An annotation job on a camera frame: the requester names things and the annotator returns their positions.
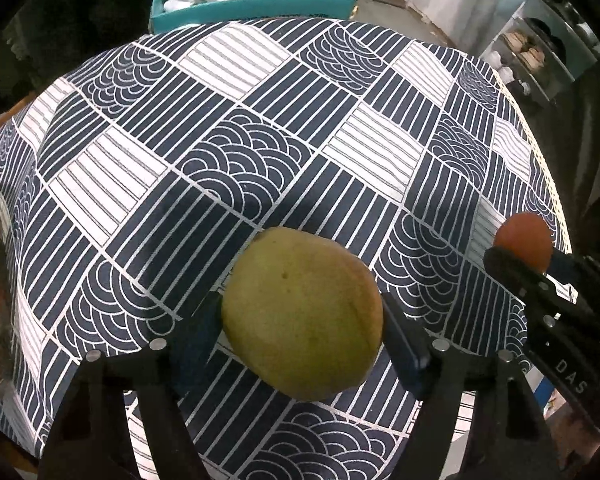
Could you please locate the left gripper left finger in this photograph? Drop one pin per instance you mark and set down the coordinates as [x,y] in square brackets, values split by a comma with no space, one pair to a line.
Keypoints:
[176,365]

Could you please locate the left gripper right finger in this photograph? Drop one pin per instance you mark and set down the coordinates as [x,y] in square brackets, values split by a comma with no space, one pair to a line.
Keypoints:
[434,373]

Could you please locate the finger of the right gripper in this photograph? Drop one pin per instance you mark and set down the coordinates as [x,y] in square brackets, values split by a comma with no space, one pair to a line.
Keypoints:
[525,277]

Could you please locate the small orange tangerine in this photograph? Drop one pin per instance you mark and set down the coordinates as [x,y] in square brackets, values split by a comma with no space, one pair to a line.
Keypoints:
[527,237]

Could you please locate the large green mango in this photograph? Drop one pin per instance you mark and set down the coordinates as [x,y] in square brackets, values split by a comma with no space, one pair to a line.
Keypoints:
[303,313]

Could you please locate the shoe rack with shoes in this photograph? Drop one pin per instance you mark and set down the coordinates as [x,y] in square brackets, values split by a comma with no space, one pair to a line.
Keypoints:
[542,49]

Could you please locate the teal cardboard box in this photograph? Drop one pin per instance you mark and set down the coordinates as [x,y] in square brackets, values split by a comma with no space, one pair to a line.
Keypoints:
[231,10]

